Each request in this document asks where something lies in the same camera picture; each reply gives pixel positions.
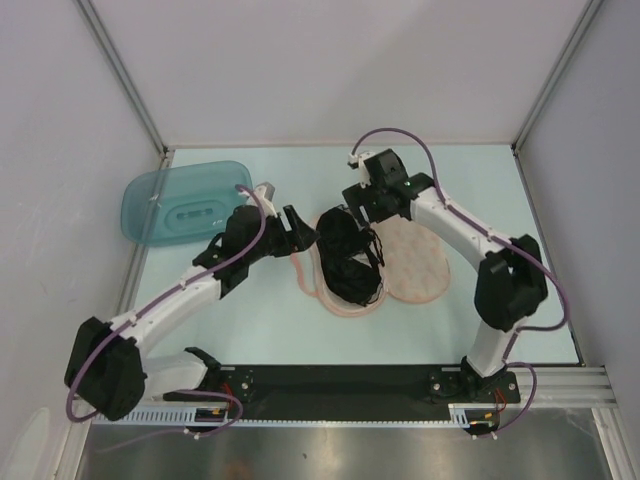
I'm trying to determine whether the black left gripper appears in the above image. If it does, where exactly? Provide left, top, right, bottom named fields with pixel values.
left=244, top=205, right=319, bottom=264

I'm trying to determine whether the black lace bra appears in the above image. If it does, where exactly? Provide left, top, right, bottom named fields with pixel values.
left=315, top=205, right=385, bottom=307

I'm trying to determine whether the floral mesh laundry bag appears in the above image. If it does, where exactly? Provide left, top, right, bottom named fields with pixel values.
left=290, top=216, right=451, bottom=318

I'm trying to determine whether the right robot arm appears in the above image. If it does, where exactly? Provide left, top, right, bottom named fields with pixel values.
left=342, top=149, right=548, bottom=401

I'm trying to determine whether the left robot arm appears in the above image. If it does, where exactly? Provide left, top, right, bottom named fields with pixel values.
left=64, top=205, right=319, bottom=421

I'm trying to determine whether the teal plastic container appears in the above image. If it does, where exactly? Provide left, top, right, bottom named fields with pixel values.
left=120, top=161, right=253, bottom=247

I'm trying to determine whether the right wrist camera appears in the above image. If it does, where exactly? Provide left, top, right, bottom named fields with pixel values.
left=347, top=151, right=376, bottom=188

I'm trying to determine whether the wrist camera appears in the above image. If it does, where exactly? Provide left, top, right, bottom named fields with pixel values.
left=247, top=182, right=277, bottom=217
left=347, top=151, right=376, bottom=188

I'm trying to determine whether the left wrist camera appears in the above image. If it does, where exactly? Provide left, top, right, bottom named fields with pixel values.
left=247, top=182, right=277, bottom=217

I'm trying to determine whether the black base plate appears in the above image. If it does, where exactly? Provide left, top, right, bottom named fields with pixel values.
left=164, top=363, right=521, bottom=424

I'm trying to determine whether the grey cable duct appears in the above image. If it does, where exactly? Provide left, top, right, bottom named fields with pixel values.
left=114, top=404, right=498, bottom=430

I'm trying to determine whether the aluminium frame rail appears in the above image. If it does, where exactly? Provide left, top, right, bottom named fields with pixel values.
left=514, top=365, right=614, bottom=409

